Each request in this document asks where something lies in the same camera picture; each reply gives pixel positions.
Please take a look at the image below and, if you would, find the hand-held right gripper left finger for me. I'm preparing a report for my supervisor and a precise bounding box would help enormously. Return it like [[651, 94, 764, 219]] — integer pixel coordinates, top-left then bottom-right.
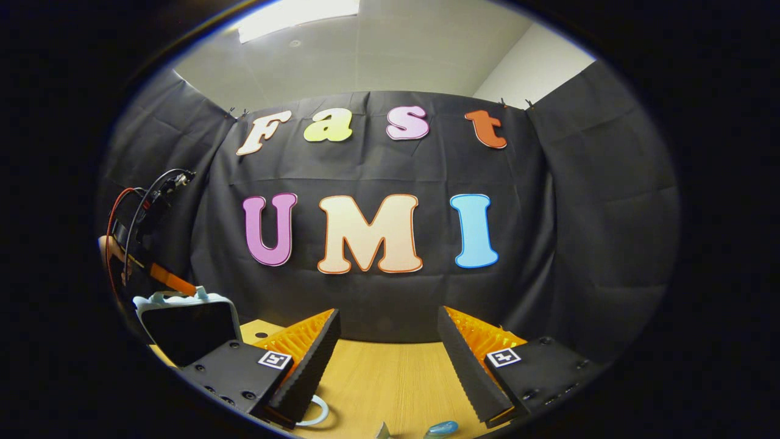
[[175, 309, 342, 430]]

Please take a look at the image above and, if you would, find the pale blue suitcase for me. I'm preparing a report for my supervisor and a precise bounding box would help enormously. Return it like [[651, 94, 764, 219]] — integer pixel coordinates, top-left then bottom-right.
[[133, 287, 330, 427]]

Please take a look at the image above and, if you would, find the red cable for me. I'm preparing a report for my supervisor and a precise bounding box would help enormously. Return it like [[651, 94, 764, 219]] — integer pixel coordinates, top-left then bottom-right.
[[105, 187, 144, 294]]

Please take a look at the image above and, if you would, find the ceiling light panel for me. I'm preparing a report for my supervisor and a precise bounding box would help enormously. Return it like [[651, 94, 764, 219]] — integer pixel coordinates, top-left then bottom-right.
[[236, 0, 360, 43]]

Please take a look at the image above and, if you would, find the black cable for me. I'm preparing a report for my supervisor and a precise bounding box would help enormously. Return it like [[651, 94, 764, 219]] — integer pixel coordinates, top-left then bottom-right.
[[122, 169, 185, 285]]

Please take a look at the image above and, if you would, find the black backdrop cloth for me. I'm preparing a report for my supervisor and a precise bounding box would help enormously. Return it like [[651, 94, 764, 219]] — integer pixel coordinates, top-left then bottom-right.
[[97, 58, 682, 366]]

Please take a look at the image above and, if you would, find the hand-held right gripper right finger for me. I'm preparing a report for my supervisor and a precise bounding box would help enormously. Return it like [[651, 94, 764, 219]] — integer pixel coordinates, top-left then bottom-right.
[[436, 306, 608, 426]]

